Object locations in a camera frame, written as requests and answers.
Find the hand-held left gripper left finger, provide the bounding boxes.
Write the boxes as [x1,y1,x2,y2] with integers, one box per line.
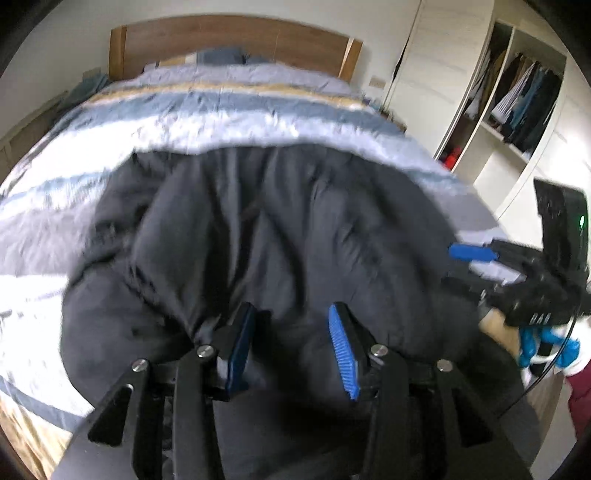
[51,302,259,480]

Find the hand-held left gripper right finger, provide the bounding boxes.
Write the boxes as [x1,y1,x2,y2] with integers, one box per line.
[327,302,532,480]

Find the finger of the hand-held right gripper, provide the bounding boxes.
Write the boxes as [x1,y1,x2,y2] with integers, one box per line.
[441,275,511,306]
[449,239,543,278]

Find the black puffer coat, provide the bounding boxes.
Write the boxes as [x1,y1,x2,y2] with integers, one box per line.
[60,143,541,480]

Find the hanging clothes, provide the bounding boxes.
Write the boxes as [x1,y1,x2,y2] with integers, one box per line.
[464,48,565,153]

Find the blue and white cloth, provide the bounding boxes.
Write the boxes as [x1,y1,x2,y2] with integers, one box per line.
[517,323,581,370]

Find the dark red cloth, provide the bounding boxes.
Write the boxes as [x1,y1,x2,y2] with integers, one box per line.
[566,369,591,435]

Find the white wardrobe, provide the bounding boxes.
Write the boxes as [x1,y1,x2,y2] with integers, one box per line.
[381,0,591,222]

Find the bed with striped duvet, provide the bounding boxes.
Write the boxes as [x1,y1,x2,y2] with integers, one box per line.
[0,48,509,480]

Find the blue striped pillow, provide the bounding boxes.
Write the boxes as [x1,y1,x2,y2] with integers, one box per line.
[143,46,273,71]

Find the wooden headboard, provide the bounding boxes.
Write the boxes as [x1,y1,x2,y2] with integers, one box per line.
[110,15,363,85]

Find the black cable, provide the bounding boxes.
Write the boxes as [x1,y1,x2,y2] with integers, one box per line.
[522,286,583,398]

